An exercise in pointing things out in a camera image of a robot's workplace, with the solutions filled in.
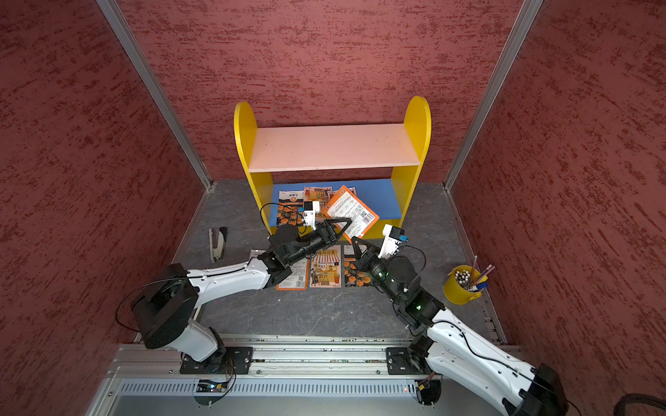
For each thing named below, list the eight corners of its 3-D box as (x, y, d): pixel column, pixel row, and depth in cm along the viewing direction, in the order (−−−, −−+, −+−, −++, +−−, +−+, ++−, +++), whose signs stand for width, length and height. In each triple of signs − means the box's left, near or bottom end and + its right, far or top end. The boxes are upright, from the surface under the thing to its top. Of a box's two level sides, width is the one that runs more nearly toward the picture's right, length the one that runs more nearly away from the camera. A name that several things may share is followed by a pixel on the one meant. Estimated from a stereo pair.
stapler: (207, 264, 96) (203, 260, 94) (212, 232, 106) (209, 228, 103) (223, 261, 97) (220, 258, 95) (227, 229, 106) (224, 225, 104)
